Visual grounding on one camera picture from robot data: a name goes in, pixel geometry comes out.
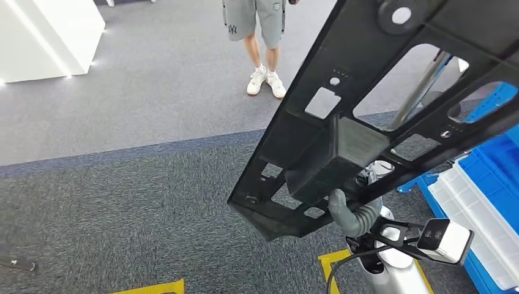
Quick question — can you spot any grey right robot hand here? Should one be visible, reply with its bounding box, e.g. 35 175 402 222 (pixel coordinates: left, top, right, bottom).
328 160 396 238

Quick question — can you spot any black plastic frame part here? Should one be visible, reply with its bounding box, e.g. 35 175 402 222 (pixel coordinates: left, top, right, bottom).
226 0 519 243

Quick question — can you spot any white plastic bin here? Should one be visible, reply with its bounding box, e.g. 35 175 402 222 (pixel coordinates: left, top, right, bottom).
452 158 519 263
427 178 519 291

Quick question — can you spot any blue plastic bin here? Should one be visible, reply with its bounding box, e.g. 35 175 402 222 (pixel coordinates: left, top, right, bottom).
458 123 519 235

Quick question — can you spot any person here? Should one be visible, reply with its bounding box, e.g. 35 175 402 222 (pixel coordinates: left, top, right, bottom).
220 0 301 99

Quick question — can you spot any white plinth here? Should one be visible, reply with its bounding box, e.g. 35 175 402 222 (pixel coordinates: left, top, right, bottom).
0 0 106 84

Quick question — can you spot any thick black cable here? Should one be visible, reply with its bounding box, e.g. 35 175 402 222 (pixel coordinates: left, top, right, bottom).
326 245 386 294

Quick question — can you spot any pale wrist camera with bracket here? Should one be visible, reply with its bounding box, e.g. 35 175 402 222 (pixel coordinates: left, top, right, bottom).
371 217 474 266

